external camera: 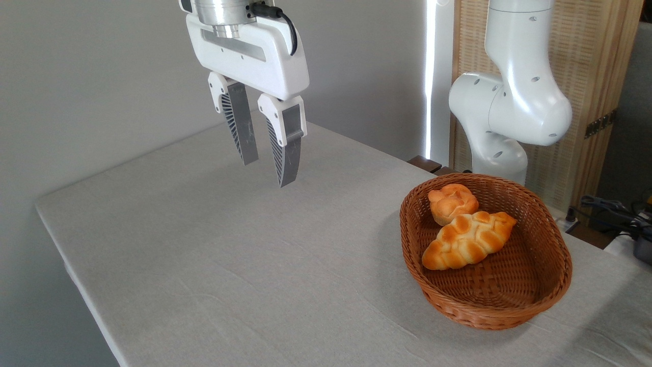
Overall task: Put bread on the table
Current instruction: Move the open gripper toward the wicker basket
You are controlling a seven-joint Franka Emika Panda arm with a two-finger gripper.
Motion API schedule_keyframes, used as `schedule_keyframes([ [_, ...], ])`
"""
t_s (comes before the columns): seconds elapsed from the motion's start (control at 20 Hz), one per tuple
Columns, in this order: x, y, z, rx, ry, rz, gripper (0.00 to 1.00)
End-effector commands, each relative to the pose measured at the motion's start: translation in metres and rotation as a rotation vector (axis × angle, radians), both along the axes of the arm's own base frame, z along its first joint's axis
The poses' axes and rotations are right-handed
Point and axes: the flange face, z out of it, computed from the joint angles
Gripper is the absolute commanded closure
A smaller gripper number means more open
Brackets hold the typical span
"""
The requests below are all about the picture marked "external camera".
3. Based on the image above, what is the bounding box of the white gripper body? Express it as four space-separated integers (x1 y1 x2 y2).
185 14 310 101

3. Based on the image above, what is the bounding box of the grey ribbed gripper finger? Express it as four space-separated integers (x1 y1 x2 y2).
257 93 308 188
207 71 259 166

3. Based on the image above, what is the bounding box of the braided golden bread loaf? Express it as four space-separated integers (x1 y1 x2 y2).
421 211 518 271

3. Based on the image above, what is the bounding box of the round golden bread roll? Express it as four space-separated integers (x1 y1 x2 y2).
427 183 480 226

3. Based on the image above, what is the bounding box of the grey tablecloth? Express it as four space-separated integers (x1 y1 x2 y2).
35 107 652 367

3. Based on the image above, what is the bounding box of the dark wooden furniture piece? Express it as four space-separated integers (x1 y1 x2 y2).
407 155 459 176

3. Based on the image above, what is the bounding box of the brown oval wicker basket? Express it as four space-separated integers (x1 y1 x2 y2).
399 173 573 331

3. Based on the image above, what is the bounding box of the white power strip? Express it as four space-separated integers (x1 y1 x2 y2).
555 206 582 233

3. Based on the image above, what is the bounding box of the dark metal screen hinge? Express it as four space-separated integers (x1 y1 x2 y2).
584 110 618 139

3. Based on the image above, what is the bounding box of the bamboo folding screen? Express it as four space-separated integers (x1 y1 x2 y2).
451 0 645 215

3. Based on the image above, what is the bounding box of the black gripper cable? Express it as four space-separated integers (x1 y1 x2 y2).
249 4 299 56

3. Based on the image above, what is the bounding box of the white vertical frame strip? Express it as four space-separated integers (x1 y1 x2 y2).
425 0 454 165

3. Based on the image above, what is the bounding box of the black cable bundle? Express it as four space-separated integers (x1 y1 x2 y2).
580 195 652 240

